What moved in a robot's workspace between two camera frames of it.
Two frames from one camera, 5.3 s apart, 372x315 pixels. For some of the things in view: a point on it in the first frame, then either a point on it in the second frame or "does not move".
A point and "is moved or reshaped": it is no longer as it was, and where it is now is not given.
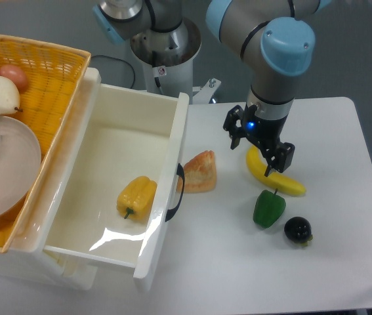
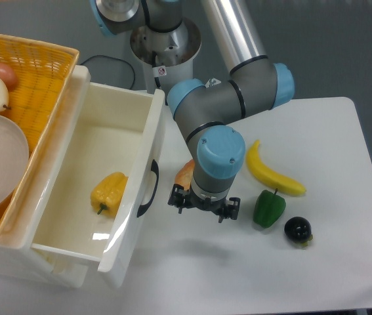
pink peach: x=15 y=73 → x=5 y=73
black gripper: x=265 y=132 → x=179 y=197
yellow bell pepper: x=136 y=199 → x=107 y=192
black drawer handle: x=180 y=171 → x=143 y=208
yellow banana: x=257 y=165 does not move
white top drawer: x=117 y=197 is moved or reshaped
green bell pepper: x=268 y=207 does not move
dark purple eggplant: x=298 y=230 does not move
